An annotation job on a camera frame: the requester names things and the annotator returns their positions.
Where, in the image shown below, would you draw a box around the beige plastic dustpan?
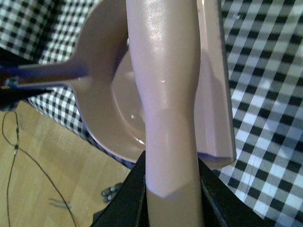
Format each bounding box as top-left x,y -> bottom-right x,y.
10,0 -> 145,163

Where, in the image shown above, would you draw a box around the right gripper black right-camera finger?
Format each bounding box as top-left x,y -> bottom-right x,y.
91,151 -> 148,227
198,159 -> 271,227

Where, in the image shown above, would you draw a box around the black white checkered bedsheet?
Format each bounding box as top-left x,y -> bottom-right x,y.
0,0 -> 303,227

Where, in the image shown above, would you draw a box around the beige hand brush black bristles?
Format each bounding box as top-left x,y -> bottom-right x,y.
126,0 -> 236,227

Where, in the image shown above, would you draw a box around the right gripper black left-camera finger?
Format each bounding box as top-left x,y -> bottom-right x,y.
0,87 -> 53,111

